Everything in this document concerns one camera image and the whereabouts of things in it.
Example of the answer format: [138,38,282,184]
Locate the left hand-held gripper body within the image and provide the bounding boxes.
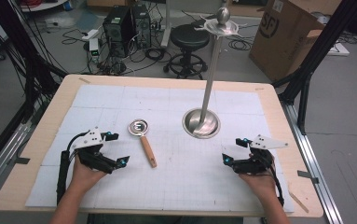
[72,126,118,175]

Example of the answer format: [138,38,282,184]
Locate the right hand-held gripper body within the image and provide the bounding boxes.
[231,134,289,175]

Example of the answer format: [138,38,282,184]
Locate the metal spoon with wooden handle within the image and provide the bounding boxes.
[127,119,158,169]

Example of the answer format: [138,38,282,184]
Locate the metal stand rack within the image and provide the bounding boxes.
[181,7,249,140]

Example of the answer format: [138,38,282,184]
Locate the person's right hand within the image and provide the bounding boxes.
[239,169,279,201]

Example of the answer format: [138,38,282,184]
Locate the person's left hand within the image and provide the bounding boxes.
[70,153,107,194]

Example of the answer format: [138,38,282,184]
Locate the grey tape strip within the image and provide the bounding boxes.
[296,169,320,185]

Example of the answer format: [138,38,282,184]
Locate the white grid mat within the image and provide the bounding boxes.
[25,84,295,214]

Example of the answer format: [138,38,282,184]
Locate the thin wooden stick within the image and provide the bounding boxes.
[287,189,310,215]

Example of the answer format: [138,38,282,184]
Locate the black tape strip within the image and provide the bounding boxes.
[13,156,32,165]

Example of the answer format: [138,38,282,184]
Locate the person's dark pants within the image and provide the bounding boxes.
[87,213,245,224]

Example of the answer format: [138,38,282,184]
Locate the small white device green display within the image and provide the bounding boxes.
[89,37,102,61]

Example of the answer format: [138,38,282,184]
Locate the white power strip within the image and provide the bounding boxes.
[80,28,102,42]

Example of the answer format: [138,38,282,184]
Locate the large black computer tower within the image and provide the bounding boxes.
[102,6,134,59]

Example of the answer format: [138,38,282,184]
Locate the slim black computer tower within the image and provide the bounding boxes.
[130,3,153,49]

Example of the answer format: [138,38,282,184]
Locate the brown cardboard box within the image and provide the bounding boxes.
[248,0,344,83]

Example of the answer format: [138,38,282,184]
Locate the black round stool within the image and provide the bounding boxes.
[162,23,212,80]

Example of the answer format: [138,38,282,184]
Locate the white metal pole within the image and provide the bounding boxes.
[160,0,172,49]

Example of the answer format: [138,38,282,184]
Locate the flat white box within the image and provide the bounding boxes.
[325,41,350,57]

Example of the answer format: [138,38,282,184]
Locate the thin black cable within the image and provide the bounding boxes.
[268,155,285,208]

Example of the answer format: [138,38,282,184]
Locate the black sleeved cable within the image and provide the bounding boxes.
[56,130,90,206]

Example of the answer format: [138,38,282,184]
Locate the aluminium rail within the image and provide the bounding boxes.
[280,102,344,224]
[0,121,34,204]

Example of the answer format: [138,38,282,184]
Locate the coiled black cable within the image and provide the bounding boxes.
[227,35,254,51]

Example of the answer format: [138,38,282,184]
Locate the black metal frame with cables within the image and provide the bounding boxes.
[0,0,69,178]

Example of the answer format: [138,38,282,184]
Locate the black metal frame post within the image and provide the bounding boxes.
[271,0,357,135]

